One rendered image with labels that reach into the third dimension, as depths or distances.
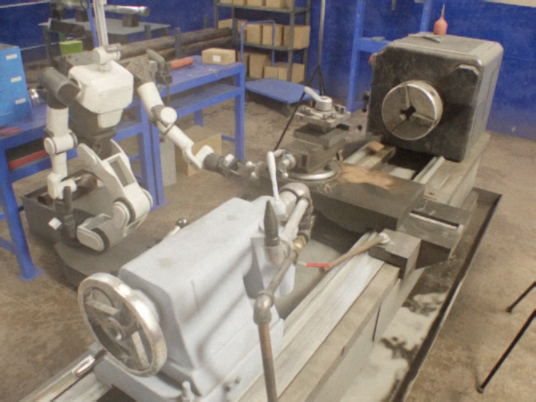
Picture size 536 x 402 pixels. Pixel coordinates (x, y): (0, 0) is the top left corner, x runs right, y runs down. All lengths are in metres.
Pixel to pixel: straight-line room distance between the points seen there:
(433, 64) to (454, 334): 1.36
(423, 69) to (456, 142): 0.38
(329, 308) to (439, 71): 1.35
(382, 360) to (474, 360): 0.81
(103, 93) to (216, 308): 1.43
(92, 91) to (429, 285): 1.72
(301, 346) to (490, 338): 1.63
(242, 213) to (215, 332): 0.29
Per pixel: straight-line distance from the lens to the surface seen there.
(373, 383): 1.78
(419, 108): 2.18
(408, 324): 2.03
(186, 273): 0.93
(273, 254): 0.78
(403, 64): 2.38
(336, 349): 1.26
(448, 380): 2.43
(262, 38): 6.27
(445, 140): 2.41
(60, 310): 2.77
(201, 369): 1.00
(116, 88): 2.26
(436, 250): 1.66
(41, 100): 3.12
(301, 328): 1.29
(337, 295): 1.41
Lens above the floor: 1.72
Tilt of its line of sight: 30 degrees down
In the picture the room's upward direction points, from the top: 2 degrees clockwise
